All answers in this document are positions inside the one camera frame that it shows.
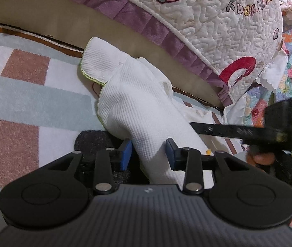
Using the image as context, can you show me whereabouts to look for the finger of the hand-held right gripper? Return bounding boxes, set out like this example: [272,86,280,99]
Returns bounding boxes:
[190,122,241,140]

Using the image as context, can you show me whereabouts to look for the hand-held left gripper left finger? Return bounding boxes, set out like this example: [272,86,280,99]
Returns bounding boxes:
[48,139,133,195]

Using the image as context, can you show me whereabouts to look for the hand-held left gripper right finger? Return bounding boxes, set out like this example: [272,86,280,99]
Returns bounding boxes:
[166,138,250,195]

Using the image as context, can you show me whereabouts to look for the cream white knit garment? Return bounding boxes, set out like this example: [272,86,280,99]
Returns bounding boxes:
[79,37,227,189]

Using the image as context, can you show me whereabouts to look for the person's right hand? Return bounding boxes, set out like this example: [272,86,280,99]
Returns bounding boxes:
[247,146,275,165]

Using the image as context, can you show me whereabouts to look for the white quilted bedspread red bears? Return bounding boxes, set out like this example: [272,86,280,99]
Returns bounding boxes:
[10,0,285,101]

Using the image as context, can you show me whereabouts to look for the beige bed base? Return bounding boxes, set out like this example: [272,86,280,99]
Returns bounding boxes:
[0,0,229,110]

